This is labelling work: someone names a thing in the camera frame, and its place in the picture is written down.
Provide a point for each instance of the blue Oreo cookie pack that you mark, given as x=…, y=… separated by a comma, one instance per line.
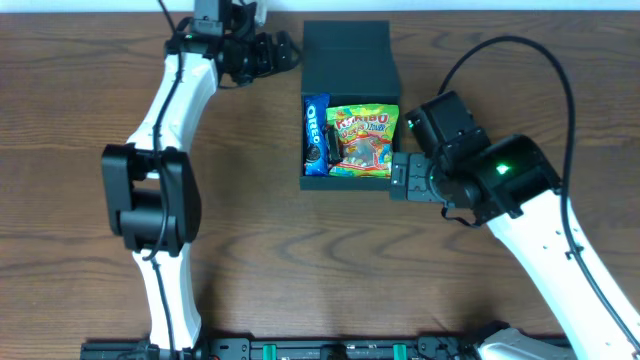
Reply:
x=316, y=152

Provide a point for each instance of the dark green box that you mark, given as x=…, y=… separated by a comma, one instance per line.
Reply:
x=351, y=61

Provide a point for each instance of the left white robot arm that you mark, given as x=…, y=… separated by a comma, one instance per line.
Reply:
x=152, y=198

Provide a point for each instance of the black mounting rail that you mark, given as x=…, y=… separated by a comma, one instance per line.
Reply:
x=496, y=340

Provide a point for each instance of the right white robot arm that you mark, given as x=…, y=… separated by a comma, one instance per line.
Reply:
x=511, y=188

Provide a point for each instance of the green gummy candy bag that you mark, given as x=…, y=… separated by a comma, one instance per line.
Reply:
x=365, y=137

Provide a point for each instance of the red snack bag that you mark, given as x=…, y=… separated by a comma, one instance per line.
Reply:
x=333, y=144

